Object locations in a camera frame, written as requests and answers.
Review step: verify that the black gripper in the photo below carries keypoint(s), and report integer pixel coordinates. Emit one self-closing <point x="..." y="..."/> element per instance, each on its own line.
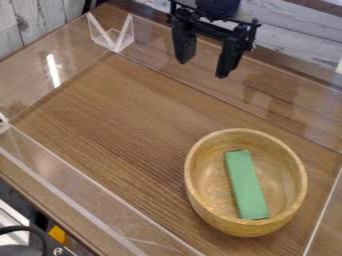
<point x="213" y="18"/>

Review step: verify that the clear acrylic barrier wall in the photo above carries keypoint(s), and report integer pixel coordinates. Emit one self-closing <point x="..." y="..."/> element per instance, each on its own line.
<point x="100" y="218"/>

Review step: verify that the yellow and grey device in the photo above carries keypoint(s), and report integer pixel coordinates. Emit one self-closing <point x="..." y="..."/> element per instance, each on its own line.
<point x="65" y="240"/>

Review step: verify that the green rectangular block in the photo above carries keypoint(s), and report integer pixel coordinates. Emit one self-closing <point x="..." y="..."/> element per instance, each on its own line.
<point x="250" y="199"/>

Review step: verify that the clear acrylic corner bracket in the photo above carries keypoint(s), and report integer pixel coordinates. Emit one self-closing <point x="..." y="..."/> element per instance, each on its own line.
<point x="115" y="40"/>

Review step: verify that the brown wooden bowl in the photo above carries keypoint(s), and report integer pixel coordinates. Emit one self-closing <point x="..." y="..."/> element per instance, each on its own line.
<point x="279" y="171"/>

